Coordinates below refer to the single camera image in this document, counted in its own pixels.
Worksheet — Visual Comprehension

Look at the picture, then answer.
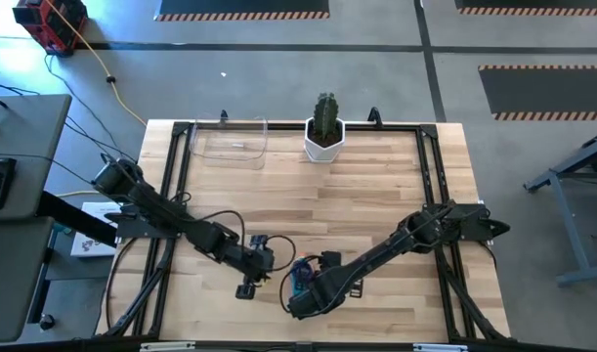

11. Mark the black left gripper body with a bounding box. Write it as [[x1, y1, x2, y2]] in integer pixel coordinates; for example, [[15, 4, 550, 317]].
[[226, 242, 277, 284]]

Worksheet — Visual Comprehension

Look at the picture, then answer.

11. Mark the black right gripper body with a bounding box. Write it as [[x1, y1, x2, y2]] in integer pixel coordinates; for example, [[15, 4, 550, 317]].
[[317, 263, 361, 294]]

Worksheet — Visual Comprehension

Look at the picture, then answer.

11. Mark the teal measuring cup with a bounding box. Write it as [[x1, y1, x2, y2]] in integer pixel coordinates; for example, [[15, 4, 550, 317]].
[[288, 258, 313, 297]]

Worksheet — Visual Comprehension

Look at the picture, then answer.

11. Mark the clear plastic basket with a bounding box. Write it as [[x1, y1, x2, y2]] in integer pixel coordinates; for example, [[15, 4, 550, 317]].
[[189, 115, 270, 171]]

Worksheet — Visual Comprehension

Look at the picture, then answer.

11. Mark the white hexagonal planter pot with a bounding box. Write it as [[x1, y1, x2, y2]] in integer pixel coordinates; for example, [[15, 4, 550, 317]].
[[303, 116, 347, 164]]

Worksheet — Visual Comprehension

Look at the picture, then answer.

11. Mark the white printed box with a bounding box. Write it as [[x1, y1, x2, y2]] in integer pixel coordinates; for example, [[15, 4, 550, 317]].
[[70, 200, 124, 259]]

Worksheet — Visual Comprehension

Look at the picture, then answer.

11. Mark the green cactus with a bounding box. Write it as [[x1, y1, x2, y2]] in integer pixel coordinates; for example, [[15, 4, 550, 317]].
[[311, 91, 340, 141]]

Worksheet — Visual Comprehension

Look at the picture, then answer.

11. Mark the black support beam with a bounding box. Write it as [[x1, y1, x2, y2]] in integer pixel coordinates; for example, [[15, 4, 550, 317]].
[[36, 190, 119, 248]]

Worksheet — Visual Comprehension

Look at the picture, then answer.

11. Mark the grey metal stand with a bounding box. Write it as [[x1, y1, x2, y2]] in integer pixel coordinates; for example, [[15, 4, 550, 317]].
[[522, 127, 597, 287]]

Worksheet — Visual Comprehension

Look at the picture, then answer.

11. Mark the grey desk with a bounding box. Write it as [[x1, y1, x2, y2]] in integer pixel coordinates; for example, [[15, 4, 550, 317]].
[[0, 94, 73, 222], [0, 216, 55, 343]]

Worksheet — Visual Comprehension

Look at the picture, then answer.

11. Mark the black hazard-striped floor mat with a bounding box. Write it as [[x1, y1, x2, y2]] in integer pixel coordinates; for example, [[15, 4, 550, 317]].
[[153, 0, 331, 22], [478, 64, 597, 122], [454, 0, 597, 16]]

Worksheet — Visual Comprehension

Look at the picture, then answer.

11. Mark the red black equipment case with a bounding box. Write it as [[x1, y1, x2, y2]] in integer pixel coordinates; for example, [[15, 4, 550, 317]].
[[12, 0, 89, 56]]

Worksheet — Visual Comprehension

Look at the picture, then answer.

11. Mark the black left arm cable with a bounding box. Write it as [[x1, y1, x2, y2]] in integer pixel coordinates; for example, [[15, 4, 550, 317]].
[[170, 193, 298, 273]]

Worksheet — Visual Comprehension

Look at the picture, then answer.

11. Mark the white metal bracket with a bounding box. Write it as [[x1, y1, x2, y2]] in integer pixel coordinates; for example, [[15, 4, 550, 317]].
[[412, 342, 470, 352], [139, 341, 197, 352]]

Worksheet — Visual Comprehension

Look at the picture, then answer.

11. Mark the black aluminium table frame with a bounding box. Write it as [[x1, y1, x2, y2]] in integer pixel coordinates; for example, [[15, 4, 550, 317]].
[[102, 106, 512, 343]]

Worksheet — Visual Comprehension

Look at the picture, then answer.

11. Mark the yellow floor cable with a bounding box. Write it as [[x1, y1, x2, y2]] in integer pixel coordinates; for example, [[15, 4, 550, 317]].
[[43, 0, 149, 127]]

